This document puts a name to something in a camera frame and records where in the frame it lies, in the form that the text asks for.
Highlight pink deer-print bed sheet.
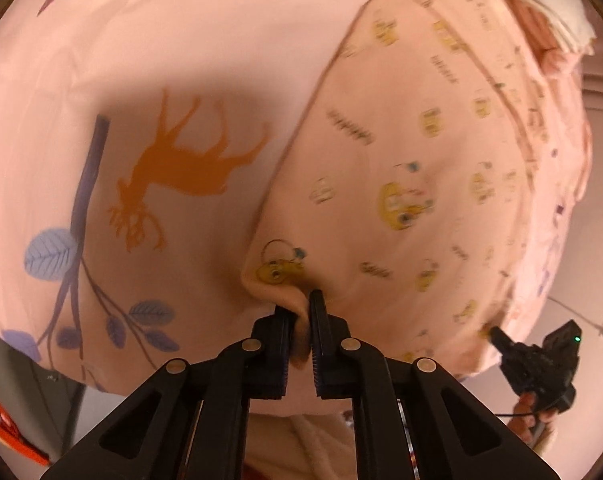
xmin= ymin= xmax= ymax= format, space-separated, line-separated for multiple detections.
xmin=0 ymin=0 xmax=385 ymax=396

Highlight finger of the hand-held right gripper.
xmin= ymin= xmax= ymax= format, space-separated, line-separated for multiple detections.
xmin=488 ymin=326 xmax=521 ymax=359

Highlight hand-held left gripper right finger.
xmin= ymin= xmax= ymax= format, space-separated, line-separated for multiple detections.
xmin=309 ymin=289 xmax=559 ymax=480

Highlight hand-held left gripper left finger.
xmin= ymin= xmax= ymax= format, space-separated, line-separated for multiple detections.
xmin=40 ymin=305 xmax=294 ymax=480

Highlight person's right hand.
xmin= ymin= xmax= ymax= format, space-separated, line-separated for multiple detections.
xmin=508 ymin=393 xmax=558 ymax=450

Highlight red and white object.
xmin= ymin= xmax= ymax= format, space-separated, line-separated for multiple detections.
xmin=0 ymin=355 xmax=49 ymax=466

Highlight white garment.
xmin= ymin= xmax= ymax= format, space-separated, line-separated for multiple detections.
xmin=481 ymin=0 xmax=597 ymax=53

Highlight pink ribbed garment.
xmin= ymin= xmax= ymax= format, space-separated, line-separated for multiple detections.
xmin=506 ymin=0 xmax=589 ymax=78

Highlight pink cartoon-print pants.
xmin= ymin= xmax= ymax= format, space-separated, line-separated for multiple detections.
xmin=241 ymin=0 xmax=597 ymax=418

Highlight person's beige fleece clothing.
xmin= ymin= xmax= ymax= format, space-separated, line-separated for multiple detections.
xmin=244 ymin=407 xmax=362 ymax=480

